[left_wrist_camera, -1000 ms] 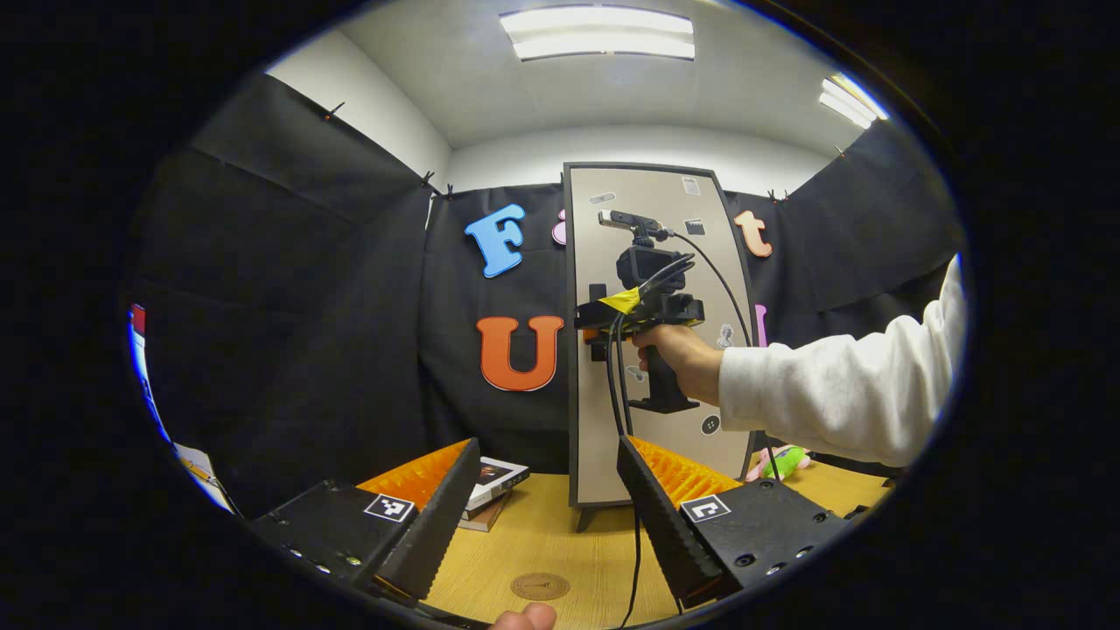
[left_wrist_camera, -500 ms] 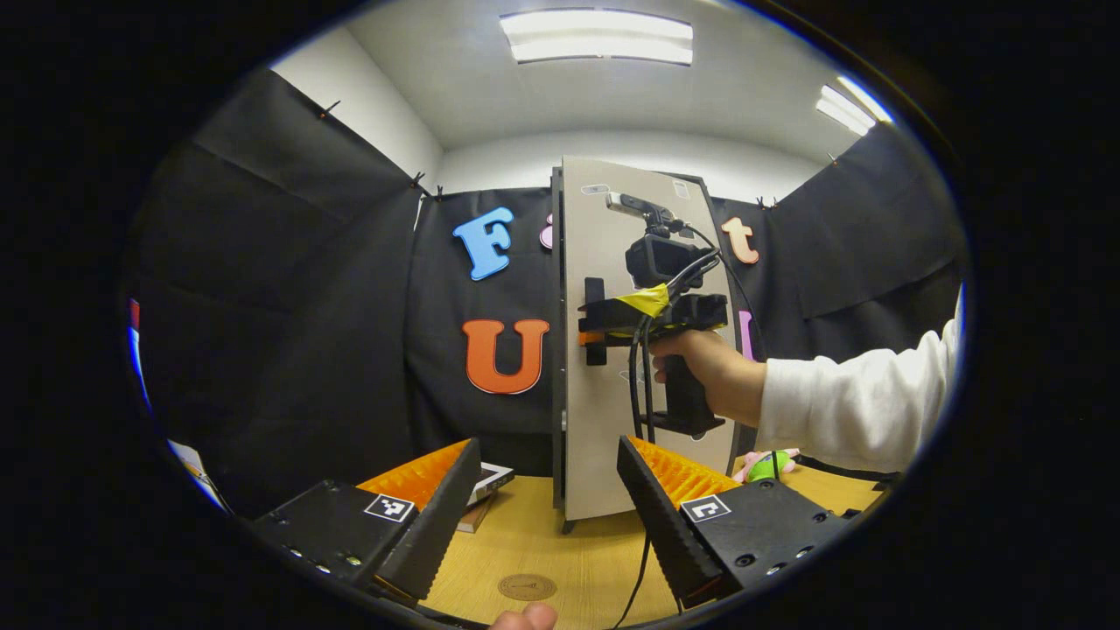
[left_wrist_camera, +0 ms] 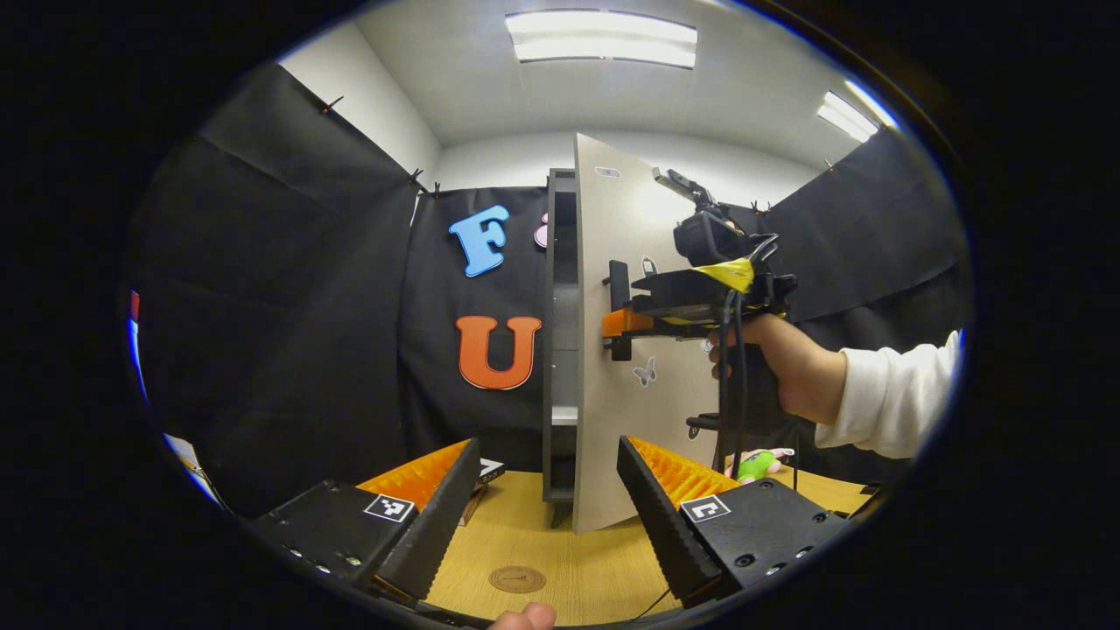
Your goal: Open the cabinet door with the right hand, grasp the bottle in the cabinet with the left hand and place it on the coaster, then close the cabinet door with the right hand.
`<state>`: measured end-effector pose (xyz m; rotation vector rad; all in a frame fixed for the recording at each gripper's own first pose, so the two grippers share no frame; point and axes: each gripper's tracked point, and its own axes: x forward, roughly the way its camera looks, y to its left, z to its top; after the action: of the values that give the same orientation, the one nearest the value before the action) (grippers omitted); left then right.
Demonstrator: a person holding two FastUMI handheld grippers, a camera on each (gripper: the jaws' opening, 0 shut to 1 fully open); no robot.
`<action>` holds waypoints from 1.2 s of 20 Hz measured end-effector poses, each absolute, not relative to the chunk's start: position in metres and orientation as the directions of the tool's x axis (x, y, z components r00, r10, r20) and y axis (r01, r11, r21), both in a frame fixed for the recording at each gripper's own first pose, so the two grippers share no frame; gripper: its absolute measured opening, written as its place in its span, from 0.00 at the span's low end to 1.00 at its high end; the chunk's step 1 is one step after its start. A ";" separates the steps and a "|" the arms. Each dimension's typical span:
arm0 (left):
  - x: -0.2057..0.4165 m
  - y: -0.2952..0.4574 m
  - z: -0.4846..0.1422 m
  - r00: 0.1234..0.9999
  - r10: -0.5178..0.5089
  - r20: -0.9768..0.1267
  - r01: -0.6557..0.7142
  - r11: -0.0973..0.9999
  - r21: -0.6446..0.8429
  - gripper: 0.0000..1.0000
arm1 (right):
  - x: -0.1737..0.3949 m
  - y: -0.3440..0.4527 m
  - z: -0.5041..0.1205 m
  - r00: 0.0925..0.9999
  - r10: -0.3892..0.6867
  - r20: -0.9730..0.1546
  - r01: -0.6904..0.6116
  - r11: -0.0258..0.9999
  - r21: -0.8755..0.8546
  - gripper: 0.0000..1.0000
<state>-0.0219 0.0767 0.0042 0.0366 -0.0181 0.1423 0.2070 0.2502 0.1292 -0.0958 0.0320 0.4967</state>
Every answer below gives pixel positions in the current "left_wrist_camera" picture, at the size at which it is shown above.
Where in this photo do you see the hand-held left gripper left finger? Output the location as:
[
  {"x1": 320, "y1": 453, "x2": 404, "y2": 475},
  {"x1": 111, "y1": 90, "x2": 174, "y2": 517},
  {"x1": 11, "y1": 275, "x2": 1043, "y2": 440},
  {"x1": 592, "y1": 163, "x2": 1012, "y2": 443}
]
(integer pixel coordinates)
[{"x1": 249, "y1": 437, "x2": 483, "y2": 605}]

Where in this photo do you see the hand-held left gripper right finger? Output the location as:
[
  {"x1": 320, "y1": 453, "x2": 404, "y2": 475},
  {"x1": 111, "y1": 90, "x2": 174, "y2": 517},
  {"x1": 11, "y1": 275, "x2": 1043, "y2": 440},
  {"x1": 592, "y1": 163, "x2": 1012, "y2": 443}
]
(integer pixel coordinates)
[{"x1": 616, "y1": 435, "x2": 851, "y2": 610}]

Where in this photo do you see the grey cabinet door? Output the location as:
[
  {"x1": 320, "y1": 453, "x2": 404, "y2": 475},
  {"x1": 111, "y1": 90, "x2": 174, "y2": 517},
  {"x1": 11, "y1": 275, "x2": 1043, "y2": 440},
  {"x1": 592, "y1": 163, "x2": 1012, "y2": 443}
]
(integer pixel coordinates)
[{"x1": 570, "y1": 133, "x2": 745, "y2": 535}]

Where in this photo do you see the round brown coaster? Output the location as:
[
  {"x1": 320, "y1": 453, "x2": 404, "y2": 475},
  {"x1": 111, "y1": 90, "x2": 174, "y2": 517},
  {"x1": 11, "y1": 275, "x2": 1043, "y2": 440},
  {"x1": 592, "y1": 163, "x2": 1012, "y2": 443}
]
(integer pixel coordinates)
[{"x1": 488, "y1": 565, "x2": 548, "y2": 594}]

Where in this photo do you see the dark grey cabinet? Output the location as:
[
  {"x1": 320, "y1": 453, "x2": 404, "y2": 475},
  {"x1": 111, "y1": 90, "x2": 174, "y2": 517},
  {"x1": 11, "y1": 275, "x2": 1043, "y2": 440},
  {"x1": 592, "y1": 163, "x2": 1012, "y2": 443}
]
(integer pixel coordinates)
[{"x1": 542, "y1": 168, "x2": 580, "y2": 530}]

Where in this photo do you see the pink and green plush toy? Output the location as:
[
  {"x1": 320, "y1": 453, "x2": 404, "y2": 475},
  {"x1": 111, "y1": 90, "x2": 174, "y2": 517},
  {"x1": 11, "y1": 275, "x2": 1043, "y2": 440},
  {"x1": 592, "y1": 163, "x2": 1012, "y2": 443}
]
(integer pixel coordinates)
[{"x1": 724, "y1": 447, "x2": 795, "y2": 484}]

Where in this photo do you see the small ceiling light panel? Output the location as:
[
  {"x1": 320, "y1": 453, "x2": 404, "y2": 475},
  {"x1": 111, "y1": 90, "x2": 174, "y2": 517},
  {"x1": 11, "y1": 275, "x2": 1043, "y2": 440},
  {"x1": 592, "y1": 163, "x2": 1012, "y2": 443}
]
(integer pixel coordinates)
[{"x1": 816, "y1": 80, "x2": 900, "y2": 144}]

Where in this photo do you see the large ceiling light panel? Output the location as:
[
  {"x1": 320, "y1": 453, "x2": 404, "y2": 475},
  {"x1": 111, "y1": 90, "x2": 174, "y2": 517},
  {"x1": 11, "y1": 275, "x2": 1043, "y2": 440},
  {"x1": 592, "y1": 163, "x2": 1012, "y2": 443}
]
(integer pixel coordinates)
[{"x1": 505, "y1": 9, "x2": 699, "y2": 69}]

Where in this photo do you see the black backdrop cloth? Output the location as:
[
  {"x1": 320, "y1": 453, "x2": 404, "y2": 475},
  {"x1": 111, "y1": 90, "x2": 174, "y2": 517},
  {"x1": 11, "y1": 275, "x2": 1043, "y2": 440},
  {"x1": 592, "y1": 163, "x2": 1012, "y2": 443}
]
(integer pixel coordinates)
[{"x1": 122, "y1": 61, "x2": 972, "y2": 517}]

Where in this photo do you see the black cable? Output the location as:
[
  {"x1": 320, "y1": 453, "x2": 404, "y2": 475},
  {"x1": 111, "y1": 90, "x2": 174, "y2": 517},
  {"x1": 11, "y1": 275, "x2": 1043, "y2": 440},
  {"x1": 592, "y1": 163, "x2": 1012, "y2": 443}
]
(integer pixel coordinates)
[{"x1": 713, "y1": 289, "x2": 750, "y2": 478}]

